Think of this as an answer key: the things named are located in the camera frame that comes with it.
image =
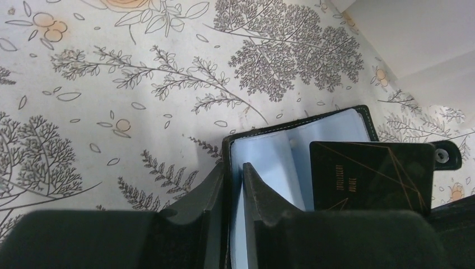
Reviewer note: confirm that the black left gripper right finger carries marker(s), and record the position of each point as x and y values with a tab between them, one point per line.
280	235

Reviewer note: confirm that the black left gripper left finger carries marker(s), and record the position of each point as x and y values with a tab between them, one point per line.
186	234

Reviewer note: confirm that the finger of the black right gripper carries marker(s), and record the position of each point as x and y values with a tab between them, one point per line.
454	224

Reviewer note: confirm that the black leather card holder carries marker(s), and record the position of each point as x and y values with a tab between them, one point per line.
281	156

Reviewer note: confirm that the black VIP card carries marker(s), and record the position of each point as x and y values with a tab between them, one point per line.
372	176

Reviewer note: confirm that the white plastic card box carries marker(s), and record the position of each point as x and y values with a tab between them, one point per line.
428	46

